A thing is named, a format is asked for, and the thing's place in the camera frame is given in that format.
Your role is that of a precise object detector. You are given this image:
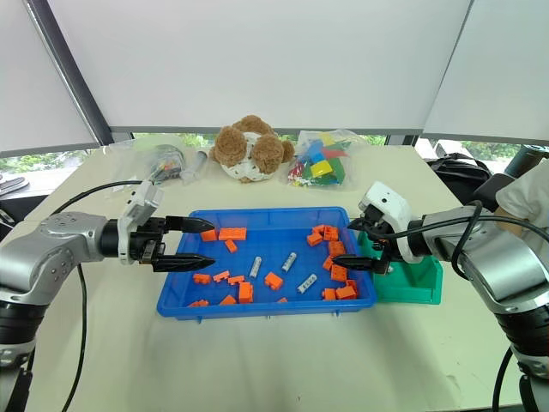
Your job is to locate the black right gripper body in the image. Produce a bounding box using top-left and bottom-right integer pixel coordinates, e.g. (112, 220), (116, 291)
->
(362, 204), (402, 276)

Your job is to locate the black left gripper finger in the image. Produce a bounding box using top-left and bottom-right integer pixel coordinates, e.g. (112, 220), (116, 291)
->
(165, 215), (217, 235)
(150, 254), (217, 274)

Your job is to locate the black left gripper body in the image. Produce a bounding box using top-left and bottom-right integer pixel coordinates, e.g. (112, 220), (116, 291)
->
(128, 216), (169, 270)

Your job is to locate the green plastic bin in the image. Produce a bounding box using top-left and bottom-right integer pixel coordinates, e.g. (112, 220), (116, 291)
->
(358, 229), (443, 306)

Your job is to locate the clear bag of colourful blocks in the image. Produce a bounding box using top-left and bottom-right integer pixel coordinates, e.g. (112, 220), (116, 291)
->
(284, 128), (364, 192)

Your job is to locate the long orange building block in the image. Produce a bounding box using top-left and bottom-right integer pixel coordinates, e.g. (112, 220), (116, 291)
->
(218, 226), (249, 242)

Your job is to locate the clear bag of small parts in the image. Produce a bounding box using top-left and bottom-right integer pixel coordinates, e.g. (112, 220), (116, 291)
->
(108, 134), (190, 186)

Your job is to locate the blue plastic tray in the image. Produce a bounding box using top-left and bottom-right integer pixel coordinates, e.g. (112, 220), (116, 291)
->
(156, 206), (379, 321)

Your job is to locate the black bag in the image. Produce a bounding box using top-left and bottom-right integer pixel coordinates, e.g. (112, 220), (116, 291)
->
(425, 152), (492, 203)

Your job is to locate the brown white plush bear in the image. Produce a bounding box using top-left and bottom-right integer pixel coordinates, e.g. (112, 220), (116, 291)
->
(208, 114), (296, 185)

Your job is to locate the black rectangular device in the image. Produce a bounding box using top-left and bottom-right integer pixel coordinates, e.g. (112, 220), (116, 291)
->
(473, 173), (515, 214)

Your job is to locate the person in white shirt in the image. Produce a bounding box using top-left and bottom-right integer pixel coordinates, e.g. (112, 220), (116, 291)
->
(495, 164), (549, 225)

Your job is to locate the dark grey cylinder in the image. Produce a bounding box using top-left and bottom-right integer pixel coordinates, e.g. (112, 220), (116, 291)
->
(503, 143), (549, 178)

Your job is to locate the wide white roller blind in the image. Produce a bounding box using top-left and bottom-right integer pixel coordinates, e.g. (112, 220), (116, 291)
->
(45, 0), (475, 135)

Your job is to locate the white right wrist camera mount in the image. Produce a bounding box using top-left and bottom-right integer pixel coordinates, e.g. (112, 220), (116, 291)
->
(358, 180), (425, 264)

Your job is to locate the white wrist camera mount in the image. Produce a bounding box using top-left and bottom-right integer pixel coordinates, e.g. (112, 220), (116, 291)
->
(118, 179), (165, 265)
(358, 180), (425, 264)

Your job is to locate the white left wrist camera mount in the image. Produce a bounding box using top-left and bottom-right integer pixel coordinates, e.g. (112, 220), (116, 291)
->
(118, 179), (165, 265)

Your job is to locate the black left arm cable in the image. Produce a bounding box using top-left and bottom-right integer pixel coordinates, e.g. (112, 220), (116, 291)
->
(49, 179), (145, 412)

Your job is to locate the dark window frame post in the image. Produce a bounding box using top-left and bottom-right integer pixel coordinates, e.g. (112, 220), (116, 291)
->
(24, 0), (115, 148)

